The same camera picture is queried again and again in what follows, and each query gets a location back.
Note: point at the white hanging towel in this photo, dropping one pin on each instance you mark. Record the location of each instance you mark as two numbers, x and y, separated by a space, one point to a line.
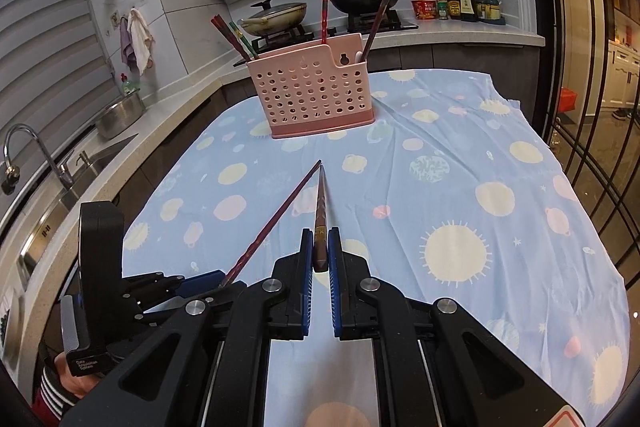
140 37

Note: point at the blue printed tablecloth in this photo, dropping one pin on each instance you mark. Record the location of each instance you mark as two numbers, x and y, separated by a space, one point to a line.
450 187

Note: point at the window blinds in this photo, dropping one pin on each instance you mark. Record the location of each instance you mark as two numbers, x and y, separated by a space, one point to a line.
50 32

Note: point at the person's left forearm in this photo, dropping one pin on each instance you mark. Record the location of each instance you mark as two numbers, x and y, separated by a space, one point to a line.
50 397

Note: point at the steel bowl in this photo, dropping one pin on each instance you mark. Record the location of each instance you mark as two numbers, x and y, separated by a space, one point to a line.
120 114

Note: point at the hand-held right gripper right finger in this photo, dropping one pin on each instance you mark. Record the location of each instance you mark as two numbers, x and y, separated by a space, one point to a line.
336 277

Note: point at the blue lidded seasoning jars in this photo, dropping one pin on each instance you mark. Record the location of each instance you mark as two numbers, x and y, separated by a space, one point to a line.
491 11

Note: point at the purple hanging towel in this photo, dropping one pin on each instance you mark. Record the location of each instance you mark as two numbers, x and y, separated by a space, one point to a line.
127 47

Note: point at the person's left hand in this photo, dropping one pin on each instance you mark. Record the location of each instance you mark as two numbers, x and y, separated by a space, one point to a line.
75 384

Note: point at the green dish soap bottle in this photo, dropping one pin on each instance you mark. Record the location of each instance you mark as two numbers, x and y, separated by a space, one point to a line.
130 86

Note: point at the red instant noodle cup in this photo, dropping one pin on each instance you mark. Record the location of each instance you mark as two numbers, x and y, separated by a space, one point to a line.
425 9

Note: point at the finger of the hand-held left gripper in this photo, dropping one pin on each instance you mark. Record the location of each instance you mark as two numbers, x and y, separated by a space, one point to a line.
200 282
160 312

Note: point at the chrome faucet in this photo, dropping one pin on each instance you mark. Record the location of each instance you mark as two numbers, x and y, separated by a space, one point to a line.
62 179

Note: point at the black gas stove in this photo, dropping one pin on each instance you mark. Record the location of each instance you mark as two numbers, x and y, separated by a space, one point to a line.
400 26

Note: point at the pink perforated utensil holder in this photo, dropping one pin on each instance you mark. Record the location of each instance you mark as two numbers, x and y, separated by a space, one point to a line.
310 97

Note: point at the black framed glass door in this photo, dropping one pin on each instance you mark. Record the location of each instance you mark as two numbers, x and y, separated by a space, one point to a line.
575 7

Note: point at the red box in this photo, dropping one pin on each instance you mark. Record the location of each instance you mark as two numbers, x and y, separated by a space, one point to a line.
567 100

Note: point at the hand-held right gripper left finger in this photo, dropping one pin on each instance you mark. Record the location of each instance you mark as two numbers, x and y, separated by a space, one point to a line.
306 277

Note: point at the cream pan with lid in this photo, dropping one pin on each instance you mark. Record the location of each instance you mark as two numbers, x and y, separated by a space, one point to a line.
280 14

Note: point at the steel sink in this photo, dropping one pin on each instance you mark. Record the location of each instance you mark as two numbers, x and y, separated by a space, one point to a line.
42 242

